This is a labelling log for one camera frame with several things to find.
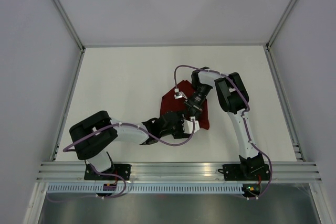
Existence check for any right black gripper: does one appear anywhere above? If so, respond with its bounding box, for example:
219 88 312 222
183 83 212 121

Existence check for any dark red cloth napkin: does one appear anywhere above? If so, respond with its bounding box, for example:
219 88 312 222
160 80 210 130

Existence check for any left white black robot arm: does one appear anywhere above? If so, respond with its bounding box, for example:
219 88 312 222
63 111 200 180

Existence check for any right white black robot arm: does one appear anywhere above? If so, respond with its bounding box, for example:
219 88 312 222
184 67 272 180

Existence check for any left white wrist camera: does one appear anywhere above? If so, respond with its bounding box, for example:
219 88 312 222
183 116 200 134

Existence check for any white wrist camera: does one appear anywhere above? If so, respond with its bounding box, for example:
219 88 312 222
183 116 200 134
174 88 187 100

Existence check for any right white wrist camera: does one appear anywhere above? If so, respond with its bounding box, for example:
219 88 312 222
174 88 187 100

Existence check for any white slotted cable duct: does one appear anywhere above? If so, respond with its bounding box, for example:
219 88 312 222
47 183 243 194

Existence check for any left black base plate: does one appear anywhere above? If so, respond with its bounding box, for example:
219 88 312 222
84 164 131 181

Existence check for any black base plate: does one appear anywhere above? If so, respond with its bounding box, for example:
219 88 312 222
84 164 131 181
217 164 271 182

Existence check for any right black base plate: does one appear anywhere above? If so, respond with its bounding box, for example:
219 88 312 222
217 164 271 182

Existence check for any aluminium front rail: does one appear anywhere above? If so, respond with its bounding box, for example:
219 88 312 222
36 162 322 183

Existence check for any left aluminium frame post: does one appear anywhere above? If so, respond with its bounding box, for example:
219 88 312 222
36 0 85 53

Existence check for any aluminium frame post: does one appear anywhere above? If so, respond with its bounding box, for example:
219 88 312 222
265 0 299 51
36 0 85 53

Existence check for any right aluminium frame post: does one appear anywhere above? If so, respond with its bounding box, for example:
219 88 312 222
265 0 299 51

